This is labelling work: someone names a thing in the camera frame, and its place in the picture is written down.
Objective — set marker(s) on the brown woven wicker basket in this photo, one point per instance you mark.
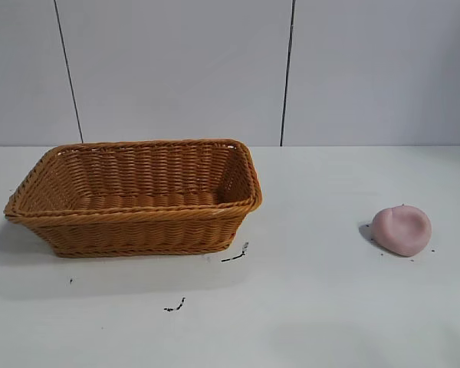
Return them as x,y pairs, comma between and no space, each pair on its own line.
138,230

